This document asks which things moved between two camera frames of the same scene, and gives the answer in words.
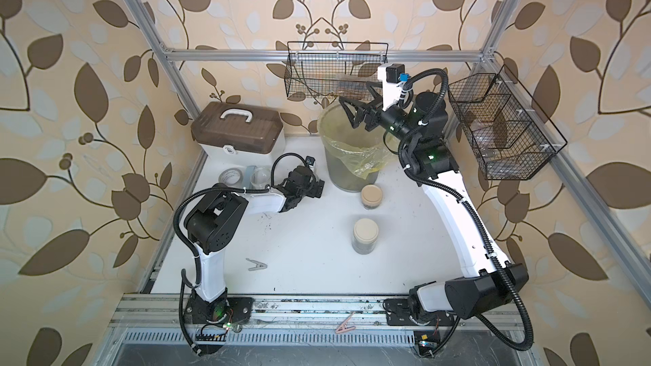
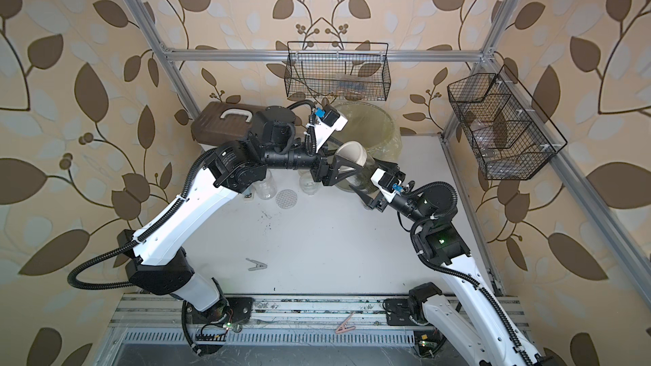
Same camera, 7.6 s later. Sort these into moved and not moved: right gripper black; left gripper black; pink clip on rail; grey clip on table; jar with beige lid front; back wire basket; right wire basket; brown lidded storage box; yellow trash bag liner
Moved: jar with beige lid front; left gripper black; right gripper black
Not moved: back wire basket; brown lidded storage box; grey clip on table; pink clip on rail; right wire basket; yellow trash bag liner
